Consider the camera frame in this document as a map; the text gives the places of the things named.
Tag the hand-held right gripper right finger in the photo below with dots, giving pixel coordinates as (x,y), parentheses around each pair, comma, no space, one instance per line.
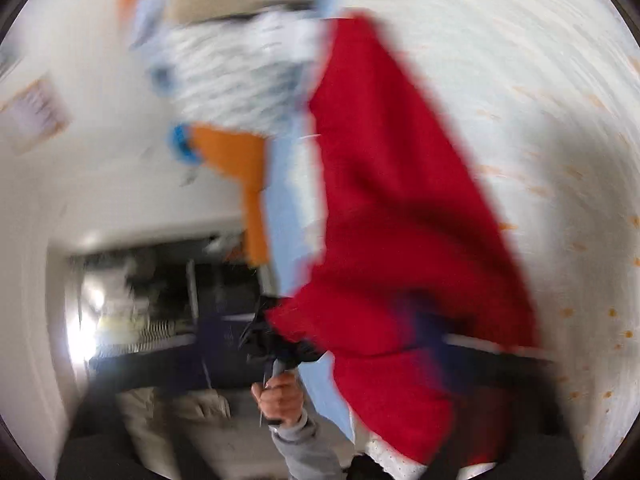
(435,340)

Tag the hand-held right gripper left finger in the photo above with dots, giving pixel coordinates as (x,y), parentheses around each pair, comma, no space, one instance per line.
(200,360)

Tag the red jacket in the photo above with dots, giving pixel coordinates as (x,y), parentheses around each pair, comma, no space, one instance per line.
(390,185)

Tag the person's left hand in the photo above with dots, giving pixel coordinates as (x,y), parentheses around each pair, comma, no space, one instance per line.
(282,400)

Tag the person's beige trousers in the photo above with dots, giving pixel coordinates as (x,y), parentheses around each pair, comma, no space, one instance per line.
(150,420)

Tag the light blue bed sheet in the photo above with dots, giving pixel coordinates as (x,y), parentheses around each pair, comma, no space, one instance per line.
(285,210)

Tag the cream lace blanket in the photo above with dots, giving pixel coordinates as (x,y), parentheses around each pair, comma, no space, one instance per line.
(550,110)

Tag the floral print pillow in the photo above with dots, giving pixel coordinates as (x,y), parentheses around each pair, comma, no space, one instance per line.
(235,75)

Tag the orange upholstered bed frame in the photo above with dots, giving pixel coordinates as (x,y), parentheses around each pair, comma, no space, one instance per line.
(230,155)

